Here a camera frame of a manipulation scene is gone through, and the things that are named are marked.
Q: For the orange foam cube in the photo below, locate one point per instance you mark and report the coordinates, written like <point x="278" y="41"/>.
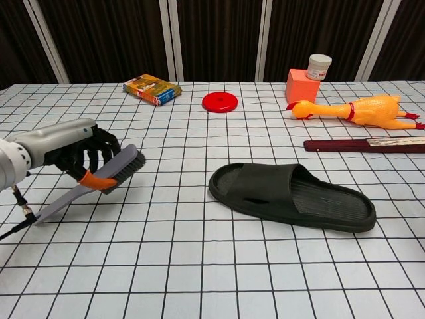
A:
<point x="300" y="88"/>

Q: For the white checkered tablecloth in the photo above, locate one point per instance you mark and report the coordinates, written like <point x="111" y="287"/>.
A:
<point x="166" y="266"/>

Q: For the black rubber slipper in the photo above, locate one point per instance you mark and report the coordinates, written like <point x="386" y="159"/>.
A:
<point x="272" y="179"/>

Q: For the colourful printed cardboard box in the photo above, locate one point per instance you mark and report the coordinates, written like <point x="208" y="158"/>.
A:
<point x="149" y="88"/>

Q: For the yellow rubber chicken toy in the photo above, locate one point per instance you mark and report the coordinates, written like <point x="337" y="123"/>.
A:
<point x="375" y="109"/>

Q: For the small white jar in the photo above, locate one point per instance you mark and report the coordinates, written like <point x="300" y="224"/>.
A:
<point x="318" y="68"/>

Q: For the dark red folding fan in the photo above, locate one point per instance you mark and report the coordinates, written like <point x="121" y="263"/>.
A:
<point x="332" y="145"/>

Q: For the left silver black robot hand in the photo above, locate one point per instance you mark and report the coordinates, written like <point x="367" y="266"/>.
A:
<point x="63" y="139"/>

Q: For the red plastic disc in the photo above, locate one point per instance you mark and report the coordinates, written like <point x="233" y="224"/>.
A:
<point x="229" y="104"/>

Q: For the grey cleaning brush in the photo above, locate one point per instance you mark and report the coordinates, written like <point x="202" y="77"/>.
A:
<point x="123" y="159"/>

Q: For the black white-framed folding screen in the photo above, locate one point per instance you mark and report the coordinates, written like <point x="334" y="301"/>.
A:
<point x="216" y="33"/>

